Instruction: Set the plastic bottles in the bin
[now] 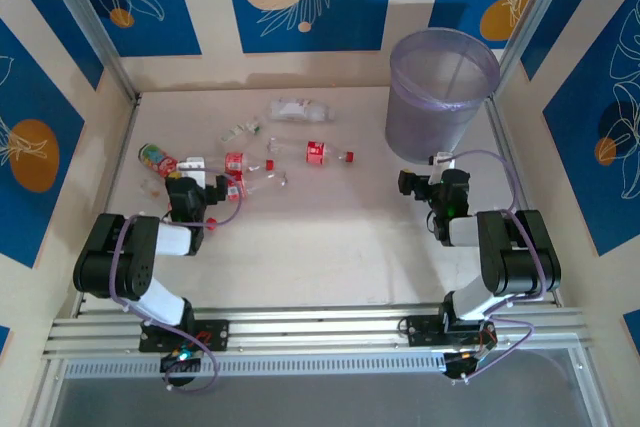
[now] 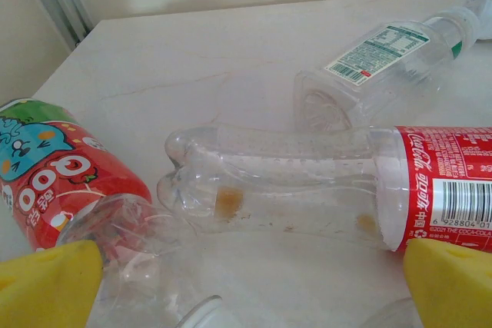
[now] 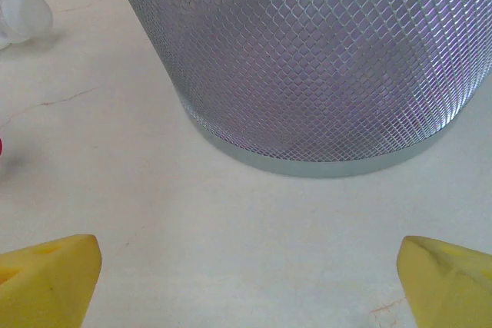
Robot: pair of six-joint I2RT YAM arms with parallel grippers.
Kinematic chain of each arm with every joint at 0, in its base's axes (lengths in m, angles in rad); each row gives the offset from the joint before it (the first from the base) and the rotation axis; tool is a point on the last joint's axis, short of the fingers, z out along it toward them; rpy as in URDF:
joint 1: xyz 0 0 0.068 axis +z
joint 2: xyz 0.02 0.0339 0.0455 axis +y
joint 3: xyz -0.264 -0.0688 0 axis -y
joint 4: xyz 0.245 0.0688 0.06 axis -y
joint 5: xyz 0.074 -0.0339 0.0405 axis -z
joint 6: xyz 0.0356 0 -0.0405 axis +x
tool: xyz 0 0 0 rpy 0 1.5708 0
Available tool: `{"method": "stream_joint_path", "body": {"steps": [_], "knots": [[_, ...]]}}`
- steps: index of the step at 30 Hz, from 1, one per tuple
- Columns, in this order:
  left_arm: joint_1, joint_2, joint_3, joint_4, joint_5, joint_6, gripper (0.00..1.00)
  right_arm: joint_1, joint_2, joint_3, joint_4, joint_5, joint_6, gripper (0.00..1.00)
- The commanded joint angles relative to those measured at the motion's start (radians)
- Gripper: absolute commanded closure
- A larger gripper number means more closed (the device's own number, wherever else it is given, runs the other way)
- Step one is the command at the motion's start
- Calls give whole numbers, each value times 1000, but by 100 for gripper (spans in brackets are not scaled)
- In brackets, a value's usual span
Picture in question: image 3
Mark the clear bottle white label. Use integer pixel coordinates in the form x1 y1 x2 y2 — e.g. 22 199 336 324
0 0 54 51

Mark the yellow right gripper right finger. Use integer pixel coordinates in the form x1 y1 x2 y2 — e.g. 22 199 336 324
396 234 492 328

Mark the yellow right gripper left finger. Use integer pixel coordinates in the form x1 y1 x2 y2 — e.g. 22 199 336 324
0 234 103 328

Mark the silver mesh waste bin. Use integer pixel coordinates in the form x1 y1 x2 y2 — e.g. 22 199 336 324
105 0 492 179

